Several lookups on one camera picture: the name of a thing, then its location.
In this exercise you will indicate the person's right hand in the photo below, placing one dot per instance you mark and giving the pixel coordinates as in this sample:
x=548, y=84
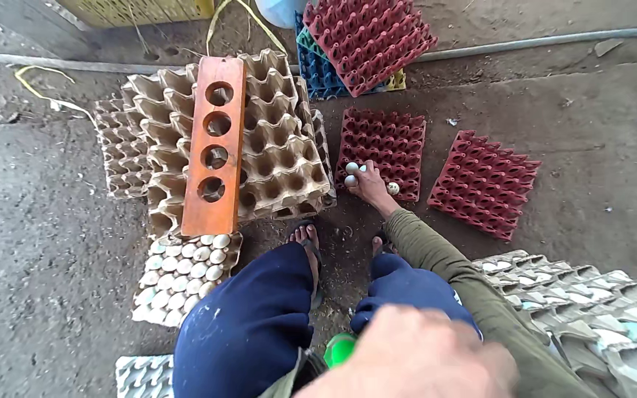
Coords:
x=372, y=188

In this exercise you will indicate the person's left hand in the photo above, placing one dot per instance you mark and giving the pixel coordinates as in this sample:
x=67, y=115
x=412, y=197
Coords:
x=418, y=359

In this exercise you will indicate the person's left fingers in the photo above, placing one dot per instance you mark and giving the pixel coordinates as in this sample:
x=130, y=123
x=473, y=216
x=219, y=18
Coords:
x=434, y=331

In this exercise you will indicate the person's right fingers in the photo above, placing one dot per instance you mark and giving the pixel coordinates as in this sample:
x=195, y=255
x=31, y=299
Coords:
x=371, y=167

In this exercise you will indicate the person's left forearm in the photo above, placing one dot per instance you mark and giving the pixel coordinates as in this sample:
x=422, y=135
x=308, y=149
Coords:
x=291, y=385

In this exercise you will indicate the person's right forearm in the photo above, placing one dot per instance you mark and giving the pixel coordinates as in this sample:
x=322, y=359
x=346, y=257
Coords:
x=456, y=271

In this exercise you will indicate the white egg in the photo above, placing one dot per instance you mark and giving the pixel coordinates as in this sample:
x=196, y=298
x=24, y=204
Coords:
x=351, y=167
x=350, y=181

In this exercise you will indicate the speckled egg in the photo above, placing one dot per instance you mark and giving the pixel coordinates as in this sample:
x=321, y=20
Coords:
x=393, y=188

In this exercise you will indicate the red plastic egg tray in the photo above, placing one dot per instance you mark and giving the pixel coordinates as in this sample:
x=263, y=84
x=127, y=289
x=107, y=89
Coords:
x=368, y=41
x=382, y=135
x=484, y=185

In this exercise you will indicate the yellow plastic egg tray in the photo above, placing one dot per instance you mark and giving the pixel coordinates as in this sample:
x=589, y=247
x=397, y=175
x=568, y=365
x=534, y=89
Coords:
x=397, y=81

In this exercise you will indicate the bright green plastic object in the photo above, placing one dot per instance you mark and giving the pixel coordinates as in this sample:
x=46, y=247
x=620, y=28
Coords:
x=339, y=350

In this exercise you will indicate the stack of brown cardboard trays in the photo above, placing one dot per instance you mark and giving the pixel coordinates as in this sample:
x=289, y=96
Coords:
x=281, y=127

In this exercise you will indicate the blue plastic egg tray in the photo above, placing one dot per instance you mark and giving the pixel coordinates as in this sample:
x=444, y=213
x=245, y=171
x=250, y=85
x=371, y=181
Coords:
x=318, y=77

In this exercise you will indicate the green plastic egg tray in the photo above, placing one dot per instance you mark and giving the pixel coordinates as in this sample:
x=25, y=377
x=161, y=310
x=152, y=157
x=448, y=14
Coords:
x=309, y=43

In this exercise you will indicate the stack of grey egg-filled trays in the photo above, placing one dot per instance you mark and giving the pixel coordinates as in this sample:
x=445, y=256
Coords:
x=584, y=309

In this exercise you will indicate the cardboard tray under eggs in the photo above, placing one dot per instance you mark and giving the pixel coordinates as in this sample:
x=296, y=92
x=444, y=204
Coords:
x=235, y=251

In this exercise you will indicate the orange wooden board with holes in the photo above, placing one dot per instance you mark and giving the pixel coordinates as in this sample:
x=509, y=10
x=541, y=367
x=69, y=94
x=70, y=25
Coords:
x=214, y=218

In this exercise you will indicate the light blue plastic bag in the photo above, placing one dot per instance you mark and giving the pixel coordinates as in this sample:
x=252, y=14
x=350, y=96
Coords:
x=281, y=10

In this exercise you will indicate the person's legs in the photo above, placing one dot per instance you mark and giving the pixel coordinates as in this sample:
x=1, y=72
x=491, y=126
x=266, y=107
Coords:
x=252, y=326

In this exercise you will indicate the pile of whitish eggs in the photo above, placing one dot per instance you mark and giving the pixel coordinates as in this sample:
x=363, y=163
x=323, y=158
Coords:
x=184, y=266

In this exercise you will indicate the brown cardboard egg tray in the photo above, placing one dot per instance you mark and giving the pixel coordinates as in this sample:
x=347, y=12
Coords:
x=123, y=149

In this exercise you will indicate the yellow plastic crate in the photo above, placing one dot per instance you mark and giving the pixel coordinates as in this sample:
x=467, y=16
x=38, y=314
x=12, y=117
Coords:
x=147, y=11

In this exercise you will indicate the grey cardboard egg tray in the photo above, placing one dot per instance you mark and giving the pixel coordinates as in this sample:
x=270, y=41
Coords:
x=144, y=376

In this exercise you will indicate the grey wooden plank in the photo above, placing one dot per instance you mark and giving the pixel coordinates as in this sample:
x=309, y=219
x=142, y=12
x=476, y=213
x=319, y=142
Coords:
x=31, y=25

